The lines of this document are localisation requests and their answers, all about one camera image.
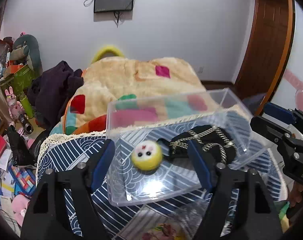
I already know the black cloth with chain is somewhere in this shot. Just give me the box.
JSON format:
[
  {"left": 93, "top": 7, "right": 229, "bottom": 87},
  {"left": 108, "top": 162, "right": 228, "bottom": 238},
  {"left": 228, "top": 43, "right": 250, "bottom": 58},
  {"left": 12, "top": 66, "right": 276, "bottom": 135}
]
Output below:
[{"left": 157, "top": 125, "right": 237, "bottom": 165}]

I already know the yellow felt ball toy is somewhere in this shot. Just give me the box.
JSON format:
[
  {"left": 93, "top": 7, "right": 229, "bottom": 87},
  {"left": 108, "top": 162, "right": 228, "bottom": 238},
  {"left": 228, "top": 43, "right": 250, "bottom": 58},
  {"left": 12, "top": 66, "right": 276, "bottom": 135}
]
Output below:
[{"left": 131, "top": 140, "right": 163, "bottom": 171}]

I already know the bagged steel wool scourer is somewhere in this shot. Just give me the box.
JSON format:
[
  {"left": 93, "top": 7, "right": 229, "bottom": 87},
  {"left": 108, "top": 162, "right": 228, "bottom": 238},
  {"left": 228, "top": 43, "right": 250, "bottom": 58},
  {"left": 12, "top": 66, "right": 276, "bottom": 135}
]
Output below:
[{"left": 170, "top": 199, "right": 208, "bottom": 239}]

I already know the green knitted cloth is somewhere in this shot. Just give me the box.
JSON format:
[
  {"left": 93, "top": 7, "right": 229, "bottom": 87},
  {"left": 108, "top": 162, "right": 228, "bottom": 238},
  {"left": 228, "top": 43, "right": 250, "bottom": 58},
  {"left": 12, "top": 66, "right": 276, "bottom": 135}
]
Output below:
[{"left": 278, "top": 202, "right": 290, "bottom": 233}]

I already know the hand with orange sleeve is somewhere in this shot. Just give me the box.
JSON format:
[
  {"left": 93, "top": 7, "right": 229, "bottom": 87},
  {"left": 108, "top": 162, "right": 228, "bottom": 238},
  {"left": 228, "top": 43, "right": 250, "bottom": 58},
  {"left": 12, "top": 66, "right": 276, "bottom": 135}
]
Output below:
[{"left": 289, "top": 181, "right": 303, "bottom": 207}]

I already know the clear plastic storage box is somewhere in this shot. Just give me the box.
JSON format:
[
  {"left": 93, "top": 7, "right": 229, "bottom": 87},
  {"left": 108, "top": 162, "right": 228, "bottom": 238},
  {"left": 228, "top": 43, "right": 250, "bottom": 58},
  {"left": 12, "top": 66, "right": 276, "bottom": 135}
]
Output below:
[{"left": 106, "top": 89, "right": 273, "bottom": 206}]

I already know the blue white patterned tablecloth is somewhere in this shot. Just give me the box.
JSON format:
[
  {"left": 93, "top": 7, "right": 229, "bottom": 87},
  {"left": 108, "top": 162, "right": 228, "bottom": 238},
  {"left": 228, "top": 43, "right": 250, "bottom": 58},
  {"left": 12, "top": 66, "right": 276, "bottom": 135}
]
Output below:
[{"left": 35, "top": 114, "right": 288, "bottom": 240}]

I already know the brown wooden door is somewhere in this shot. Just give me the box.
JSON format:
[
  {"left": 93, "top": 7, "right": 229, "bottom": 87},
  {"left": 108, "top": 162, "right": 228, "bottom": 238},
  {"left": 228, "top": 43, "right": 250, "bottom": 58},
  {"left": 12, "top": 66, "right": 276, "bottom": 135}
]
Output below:
[{"left": 235, "top": 0, "right": 295, "bottom": 115}]

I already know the colourful book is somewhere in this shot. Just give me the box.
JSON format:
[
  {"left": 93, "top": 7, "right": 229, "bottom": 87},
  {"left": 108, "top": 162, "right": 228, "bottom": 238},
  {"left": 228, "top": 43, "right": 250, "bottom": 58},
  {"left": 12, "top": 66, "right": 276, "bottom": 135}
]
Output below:
[{"left": 8, "top": 166, "right": 36, "bottom": 196}]

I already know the floral patterned cloth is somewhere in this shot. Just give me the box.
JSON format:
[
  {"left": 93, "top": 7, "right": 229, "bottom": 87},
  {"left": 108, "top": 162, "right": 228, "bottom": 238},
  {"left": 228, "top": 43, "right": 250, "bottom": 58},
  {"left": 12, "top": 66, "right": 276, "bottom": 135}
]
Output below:
[{"left": 141, "top": 223, "right": 186, "bottom": 240}]

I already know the pink plush toy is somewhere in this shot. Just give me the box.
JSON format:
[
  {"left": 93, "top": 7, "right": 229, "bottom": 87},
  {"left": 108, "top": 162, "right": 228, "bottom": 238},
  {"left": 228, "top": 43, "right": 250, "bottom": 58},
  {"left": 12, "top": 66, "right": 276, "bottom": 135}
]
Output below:
[{"left": 12, "top": 194, "right": 30, "bottom": 226}]

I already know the beige patchwork blanket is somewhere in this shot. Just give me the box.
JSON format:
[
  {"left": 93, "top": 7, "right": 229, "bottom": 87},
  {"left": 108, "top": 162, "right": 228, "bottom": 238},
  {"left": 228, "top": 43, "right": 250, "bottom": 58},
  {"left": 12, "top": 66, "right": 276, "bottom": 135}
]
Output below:
[{"left": 50, "top": 56, "right": 245, "bottom": 136}]

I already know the dark purple garment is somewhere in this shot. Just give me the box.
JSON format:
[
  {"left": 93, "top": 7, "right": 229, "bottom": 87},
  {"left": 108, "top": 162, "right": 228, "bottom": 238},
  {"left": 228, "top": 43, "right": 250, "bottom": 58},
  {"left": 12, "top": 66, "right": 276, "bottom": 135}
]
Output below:
[{"left": 27, "top": 61, "right": 84, "bottom": 129}]

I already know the pink rabbit figure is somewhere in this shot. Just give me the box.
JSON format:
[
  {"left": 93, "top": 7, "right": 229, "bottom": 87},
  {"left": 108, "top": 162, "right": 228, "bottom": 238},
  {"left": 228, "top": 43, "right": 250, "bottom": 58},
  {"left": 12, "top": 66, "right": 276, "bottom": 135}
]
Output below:
[{"left": 5, "top": 86, "right": 25, "bottom": 121}]

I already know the green cardboard box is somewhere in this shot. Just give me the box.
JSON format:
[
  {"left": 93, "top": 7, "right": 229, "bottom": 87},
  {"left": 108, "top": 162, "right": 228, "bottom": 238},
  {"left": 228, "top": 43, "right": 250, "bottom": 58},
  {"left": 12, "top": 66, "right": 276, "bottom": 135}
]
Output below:
[{"left": 0, "top": 65, "right": 39, "bottom": 96}]

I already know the grey green plush toy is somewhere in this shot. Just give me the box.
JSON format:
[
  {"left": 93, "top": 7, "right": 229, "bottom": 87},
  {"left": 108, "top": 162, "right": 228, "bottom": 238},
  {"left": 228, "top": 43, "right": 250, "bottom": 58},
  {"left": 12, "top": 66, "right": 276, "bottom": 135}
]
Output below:
[{"left": 9, "top": 34, "right": 43, "bottom": 76}]

